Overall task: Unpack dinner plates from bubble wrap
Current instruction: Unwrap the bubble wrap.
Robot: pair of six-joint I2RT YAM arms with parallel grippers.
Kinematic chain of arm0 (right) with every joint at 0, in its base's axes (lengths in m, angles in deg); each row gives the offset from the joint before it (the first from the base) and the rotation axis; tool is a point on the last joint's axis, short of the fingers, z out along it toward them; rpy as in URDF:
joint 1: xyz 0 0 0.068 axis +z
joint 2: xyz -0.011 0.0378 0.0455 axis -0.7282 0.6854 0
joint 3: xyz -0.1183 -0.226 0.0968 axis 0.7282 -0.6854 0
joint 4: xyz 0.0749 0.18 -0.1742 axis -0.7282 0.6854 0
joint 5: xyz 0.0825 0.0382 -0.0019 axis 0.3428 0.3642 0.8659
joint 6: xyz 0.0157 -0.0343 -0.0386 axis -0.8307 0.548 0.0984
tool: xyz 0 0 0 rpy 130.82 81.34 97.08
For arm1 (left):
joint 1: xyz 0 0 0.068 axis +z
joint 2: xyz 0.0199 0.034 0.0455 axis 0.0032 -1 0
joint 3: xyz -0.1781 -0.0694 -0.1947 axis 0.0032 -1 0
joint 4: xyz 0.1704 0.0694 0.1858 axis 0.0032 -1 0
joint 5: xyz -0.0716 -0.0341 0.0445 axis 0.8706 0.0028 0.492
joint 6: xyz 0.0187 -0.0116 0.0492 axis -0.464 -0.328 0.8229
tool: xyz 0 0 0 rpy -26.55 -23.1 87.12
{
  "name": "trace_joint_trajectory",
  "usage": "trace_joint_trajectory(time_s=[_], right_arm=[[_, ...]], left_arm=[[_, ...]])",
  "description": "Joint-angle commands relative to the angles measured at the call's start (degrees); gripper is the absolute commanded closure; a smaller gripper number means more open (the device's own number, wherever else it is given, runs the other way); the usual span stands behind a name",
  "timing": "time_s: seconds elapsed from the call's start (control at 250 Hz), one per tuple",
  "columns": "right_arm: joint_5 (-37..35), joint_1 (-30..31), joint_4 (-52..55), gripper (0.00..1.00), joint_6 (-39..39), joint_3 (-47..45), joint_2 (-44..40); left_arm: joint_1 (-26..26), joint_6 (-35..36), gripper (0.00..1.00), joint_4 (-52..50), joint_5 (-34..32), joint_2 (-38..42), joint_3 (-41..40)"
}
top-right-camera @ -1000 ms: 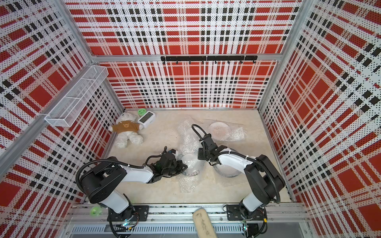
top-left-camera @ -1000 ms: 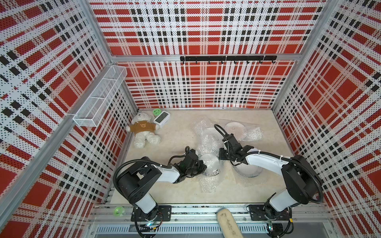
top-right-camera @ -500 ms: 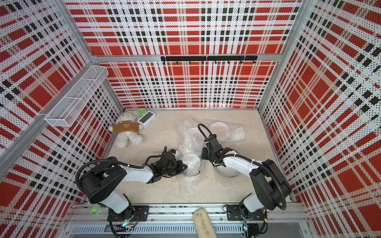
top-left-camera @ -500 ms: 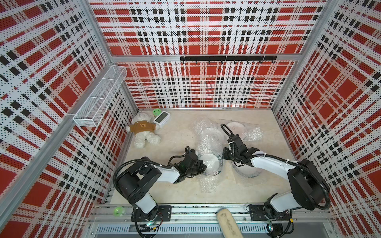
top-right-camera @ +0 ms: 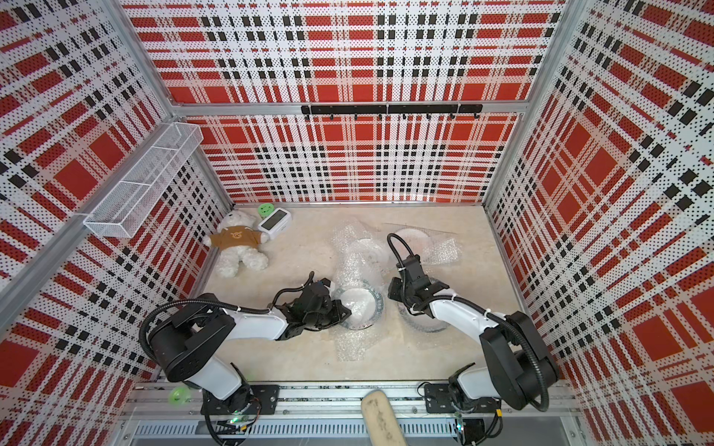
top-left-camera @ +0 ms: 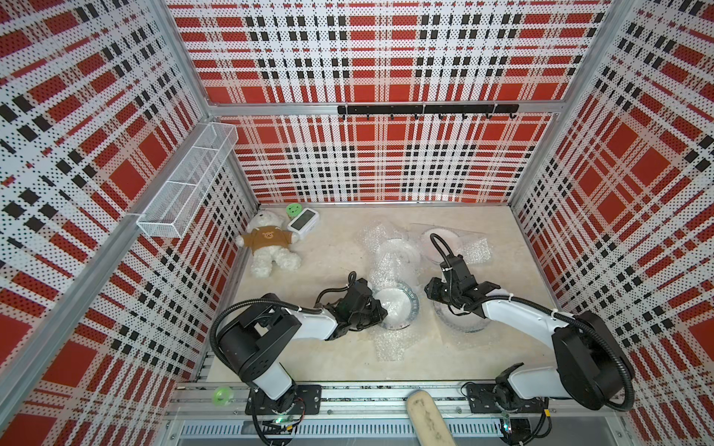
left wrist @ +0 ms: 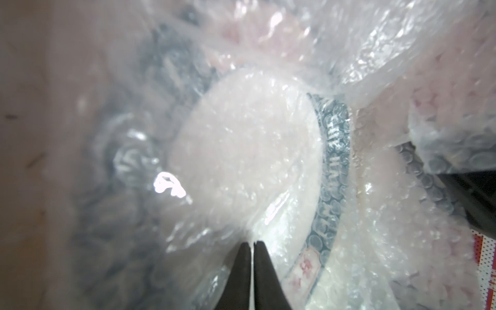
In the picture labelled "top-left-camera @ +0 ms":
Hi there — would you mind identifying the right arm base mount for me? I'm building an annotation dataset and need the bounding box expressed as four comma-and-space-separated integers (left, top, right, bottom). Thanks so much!
459, 382, 553, 445

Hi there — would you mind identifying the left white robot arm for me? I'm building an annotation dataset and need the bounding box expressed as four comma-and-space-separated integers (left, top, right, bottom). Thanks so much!
208, 271, 388, 413

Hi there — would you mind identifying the white embossed plate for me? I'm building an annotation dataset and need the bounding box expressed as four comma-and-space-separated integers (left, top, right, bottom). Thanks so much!
376, 238, 412, 269

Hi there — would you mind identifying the green rimmed plate right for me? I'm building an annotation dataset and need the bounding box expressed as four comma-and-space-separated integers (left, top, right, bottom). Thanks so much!
433, 302, 490, 333

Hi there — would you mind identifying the beige teddy bear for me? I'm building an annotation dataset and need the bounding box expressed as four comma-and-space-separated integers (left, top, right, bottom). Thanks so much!
238, 210, 302, 279

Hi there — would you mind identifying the wooden brush handle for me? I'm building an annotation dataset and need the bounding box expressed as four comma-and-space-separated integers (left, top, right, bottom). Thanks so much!
406, 390, 456, 446

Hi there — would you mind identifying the green rimmed plate front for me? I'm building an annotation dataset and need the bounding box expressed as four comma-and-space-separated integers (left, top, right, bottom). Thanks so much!
374, 284, 420, 331

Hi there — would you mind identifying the white green small device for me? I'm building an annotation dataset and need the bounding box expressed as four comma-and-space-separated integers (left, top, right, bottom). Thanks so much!
288, 207, 320, 238

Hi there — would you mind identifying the pink plate in wrap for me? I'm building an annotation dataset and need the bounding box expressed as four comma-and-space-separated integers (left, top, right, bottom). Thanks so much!
421, 228, 463, 261

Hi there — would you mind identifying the black hook rail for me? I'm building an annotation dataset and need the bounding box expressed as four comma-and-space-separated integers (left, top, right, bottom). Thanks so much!
337, 103, 520, 117

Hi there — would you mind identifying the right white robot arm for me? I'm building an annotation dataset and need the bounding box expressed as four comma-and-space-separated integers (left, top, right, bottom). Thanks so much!
425, 256, 635, 412

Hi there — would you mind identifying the clear wall shelf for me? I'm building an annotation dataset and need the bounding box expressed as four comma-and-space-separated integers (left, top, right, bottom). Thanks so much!
138, 123, 237, 239

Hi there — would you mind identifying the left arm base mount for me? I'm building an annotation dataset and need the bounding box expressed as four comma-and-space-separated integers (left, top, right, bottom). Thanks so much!
245, 384, 323, 439

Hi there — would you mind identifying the green rimmed plate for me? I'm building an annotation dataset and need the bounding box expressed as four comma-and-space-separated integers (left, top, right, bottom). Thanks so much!
433, 302, 490, 333
374, 284, 420, 331

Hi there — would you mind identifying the bubble wrap sheet front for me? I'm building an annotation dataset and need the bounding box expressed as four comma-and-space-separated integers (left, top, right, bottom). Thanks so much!
360, 221, 421, 362

